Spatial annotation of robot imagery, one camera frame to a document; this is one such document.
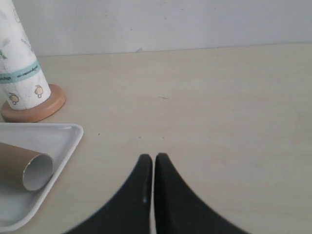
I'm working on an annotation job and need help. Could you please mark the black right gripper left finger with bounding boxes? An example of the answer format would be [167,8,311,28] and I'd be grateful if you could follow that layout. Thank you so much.
[67,154,153,234]

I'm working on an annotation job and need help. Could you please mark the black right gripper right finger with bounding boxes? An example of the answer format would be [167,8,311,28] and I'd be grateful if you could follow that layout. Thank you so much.
[155,153,252,234]

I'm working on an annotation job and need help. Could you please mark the brown cardboard tube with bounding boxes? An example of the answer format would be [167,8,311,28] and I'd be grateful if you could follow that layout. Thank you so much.
[0,143,54,192]

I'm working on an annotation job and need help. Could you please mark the printed white paper towel roll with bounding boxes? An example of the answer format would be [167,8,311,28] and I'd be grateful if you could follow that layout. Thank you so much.
[0,0,51,110]

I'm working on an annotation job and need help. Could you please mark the wooden paper towel holder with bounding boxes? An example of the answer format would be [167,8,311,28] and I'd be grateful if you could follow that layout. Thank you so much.
[0,84,66,123]

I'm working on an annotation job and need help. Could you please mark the white plastic tray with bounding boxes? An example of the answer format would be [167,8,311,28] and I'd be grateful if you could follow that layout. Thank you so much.
[0,123,83,233]

